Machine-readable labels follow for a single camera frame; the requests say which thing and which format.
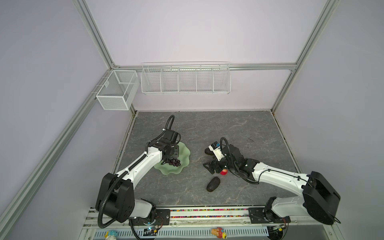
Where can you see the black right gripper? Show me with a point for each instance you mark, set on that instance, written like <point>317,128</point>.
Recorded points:
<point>211,167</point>

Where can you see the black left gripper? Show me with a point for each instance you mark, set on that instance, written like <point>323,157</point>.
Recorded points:
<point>176,153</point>

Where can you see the dark purple grape bunch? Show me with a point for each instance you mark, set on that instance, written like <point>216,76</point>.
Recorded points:
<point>174,162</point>

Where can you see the small red peach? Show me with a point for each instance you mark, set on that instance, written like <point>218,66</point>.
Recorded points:
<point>224,172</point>

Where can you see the dark avocado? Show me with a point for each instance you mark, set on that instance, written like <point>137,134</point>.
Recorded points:
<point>213,184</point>

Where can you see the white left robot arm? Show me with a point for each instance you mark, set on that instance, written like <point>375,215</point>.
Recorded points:
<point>116,201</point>

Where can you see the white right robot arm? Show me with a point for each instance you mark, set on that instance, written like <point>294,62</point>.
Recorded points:
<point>314,196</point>

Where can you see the green wavy fruit bowl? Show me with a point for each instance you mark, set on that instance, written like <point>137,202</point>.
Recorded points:
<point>184,158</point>

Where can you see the yellow red toy figure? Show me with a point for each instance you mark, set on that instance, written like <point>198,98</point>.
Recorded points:
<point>219,233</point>

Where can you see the white mesh box basket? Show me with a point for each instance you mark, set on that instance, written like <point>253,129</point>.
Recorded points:
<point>118,90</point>

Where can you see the teal white toy figure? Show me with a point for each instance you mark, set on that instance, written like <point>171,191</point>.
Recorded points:
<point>111,235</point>

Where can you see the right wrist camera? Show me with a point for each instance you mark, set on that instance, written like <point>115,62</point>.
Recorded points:
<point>216,149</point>

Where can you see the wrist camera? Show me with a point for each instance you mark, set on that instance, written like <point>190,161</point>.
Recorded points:
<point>216,149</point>
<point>171,135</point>

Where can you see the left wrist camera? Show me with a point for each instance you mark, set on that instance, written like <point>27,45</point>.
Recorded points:
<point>171,135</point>

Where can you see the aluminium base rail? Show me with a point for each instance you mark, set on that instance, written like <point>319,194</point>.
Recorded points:
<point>195,223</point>

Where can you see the white wire wall shelf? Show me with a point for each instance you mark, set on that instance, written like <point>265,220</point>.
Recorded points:
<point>186,78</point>

